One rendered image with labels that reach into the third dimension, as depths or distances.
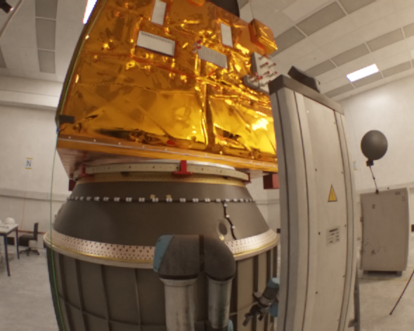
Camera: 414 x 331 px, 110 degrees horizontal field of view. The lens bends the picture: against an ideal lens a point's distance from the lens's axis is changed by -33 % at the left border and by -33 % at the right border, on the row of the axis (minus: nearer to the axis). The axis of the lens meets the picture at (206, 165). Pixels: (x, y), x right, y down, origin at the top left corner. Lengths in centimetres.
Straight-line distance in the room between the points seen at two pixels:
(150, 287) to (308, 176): 94
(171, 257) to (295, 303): 35
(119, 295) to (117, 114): 104
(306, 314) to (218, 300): 30
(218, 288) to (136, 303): 60
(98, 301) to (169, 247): 84
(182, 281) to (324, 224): 41
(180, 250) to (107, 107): 99
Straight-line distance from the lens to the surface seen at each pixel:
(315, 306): 65
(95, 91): 139
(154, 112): 142
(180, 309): 66
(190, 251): 61
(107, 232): 127
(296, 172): 51
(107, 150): 132
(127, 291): 123
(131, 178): 140
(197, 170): 139
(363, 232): 424
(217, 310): 79
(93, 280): 132
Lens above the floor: 144
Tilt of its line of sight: 11 degrees up
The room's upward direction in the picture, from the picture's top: 1 degrees counter-clockwise
